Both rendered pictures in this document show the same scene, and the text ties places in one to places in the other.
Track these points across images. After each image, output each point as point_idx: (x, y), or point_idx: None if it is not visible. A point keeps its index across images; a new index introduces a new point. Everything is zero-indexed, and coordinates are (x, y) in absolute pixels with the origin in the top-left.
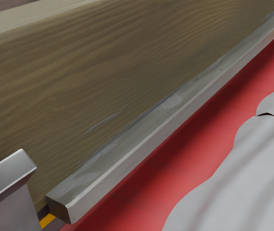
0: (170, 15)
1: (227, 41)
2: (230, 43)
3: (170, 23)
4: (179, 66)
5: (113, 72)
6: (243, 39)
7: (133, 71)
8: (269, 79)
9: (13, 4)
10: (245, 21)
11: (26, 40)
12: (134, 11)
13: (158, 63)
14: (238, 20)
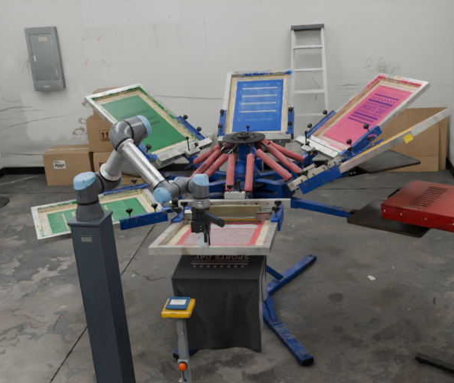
0: (216, 209)
1: (229, 215)
2: (231, 216)
3: (216, 210)
4: (218, 214)
5: (208, 211)
6: (235, 216)
7: (210, 212)
8: (238, 224)
9: (233, 203)
10: (235, 214)
11: None
12: (211, 207)
13: (214, 213)
14: (233, 213)
